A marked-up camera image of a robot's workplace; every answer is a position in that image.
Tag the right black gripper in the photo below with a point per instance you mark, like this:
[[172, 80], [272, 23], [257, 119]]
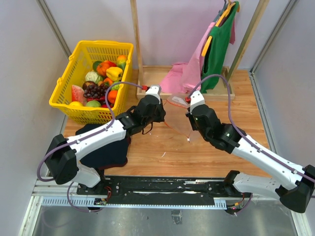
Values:
[[189, 115]]

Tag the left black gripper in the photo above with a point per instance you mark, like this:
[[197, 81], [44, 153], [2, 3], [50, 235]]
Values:
[[162, 113]]

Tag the clear zip top bag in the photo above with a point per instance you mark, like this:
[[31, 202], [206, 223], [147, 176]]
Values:
[[176, 107]]

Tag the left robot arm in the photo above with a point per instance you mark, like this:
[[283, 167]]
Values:
[[64, 155]]

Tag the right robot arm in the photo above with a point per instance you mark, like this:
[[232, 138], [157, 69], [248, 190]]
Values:
[[293, 185]]

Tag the wooden rack tray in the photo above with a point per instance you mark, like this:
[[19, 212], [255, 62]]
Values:
[[154, 74]]

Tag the green custard apple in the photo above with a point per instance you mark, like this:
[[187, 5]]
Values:
[[115, 86]]

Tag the pink shirt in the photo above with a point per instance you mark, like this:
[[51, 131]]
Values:
[[184, 76]]

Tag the yellow bell pepper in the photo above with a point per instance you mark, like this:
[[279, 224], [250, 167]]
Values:
[[114, 73]]

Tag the red chili pepper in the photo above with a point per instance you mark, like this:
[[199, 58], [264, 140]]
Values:
[[102, 98]]

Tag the small orange fruit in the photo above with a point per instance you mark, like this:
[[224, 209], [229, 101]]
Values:
[[107, 82]]

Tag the purple grape bunch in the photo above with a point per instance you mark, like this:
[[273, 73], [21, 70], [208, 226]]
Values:
[[98, 91]]

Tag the dark navy cloth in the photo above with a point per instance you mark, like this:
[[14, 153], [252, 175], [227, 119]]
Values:
[[101, 156]]

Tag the green shirt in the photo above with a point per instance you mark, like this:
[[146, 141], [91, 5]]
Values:
[[215, 56]]

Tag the mango fruit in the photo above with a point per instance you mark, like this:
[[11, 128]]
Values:
[[121, 62]]

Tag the orange pumpkin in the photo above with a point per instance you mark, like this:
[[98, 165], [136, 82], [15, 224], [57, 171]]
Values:
[[102, 68]]

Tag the green white cabbage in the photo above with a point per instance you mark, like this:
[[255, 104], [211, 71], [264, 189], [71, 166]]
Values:
[[93, 77]]

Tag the watermelon slice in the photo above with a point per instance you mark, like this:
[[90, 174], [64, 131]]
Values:
[[77, 94]]

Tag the yellow clothes hanger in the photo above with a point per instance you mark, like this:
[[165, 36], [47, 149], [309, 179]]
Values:
[[206, 46]]

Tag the yellow lemon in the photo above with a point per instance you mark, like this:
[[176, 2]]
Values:
[[76, 104]]

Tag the yellow plastic basket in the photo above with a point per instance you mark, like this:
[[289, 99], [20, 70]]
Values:
[[80, 63]]

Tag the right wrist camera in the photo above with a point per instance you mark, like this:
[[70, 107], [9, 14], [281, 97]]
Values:
[[196, 99]]

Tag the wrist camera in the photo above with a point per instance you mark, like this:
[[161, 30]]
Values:
[[153, 90], [196, 99]]

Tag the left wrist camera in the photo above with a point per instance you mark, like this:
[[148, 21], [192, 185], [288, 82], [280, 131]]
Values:
[[153, 90]]

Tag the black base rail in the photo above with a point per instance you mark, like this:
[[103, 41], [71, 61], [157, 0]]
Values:
[[161, 191]]

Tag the left wooden rack post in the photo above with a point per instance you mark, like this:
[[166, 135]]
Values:
[[133, 7]]

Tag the wooden rack post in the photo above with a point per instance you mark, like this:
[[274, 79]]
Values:
[[257, 15], [133, 7]]

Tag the right wooden rack post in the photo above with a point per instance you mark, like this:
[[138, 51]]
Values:
[[257, 15]]

